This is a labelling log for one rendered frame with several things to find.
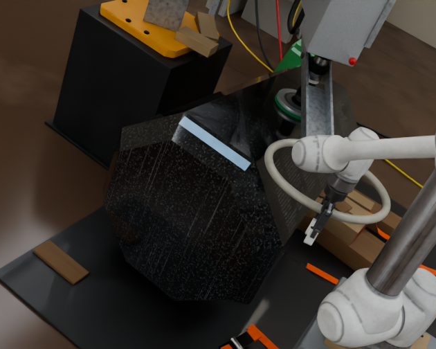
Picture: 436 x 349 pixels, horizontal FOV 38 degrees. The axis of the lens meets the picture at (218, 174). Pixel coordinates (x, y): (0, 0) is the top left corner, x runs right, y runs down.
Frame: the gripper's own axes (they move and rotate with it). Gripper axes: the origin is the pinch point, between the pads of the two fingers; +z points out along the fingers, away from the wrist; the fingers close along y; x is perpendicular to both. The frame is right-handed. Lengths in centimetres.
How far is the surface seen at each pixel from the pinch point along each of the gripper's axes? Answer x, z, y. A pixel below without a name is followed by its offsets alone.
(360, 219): -12.3, -10.8, 2.3
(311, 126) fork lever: 11, -11, 55
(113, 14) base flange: 117, 4, 115
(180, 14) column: 87, -7, 125
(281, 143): 20.1, -9.7, 32.5
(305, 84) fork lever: 19, -21, 70
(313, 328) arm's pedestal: -8.7, 11.2, -31.7
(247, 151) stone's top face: 30.3, -0.2, 33.8
